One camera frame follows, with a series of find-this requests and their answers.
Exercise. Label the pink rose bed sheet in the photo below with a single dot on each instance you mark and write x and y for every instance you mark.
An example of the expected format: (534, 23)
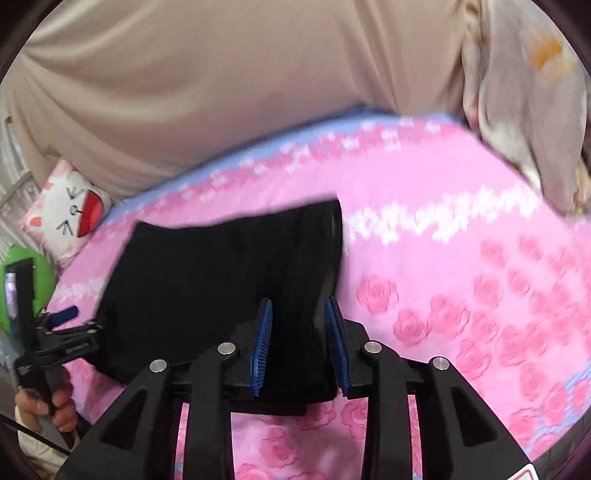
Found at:
(438, 277)

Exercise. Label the beige blanket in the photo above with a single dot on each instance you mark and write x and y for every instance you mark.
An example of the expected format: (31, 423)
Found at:
(207, 83)

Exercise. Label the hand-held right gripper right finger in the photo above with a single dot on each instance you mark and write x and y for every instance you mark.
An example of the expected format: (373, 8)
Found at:
(333, 341)

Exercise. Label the green round object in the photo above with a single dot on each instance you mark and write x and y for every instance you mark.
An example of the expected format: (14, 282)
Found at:
(41, 272)

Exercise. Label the pale floral blanket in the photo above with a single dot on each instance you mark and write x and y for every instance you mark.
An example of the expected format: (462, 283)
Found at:
(521, 92)

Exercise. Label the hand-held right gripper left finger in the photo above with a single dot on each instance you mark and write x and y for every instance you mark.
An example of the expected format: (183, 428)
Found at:
(261, 341)

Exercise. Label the person's left forearm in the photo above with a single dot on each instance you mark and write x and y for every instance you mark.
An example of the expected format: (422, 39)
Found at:
(37, 438)

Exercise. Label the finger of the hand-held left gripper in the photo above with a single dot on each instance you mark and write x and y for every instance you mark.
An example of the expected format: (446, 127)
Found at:
(64, 315)

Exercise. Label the black pants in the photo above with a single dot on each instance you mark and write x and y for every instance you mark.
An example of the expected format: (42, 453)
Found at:
(207, 286)

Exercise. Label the white cartoon face pillow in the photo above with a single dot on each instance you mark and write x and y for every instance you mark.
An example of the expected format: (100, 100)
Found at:
(69, 207)

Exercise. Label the person's left hand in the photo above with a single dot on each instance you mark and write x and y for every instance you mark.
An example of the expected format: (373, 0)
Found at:
(62, 410)

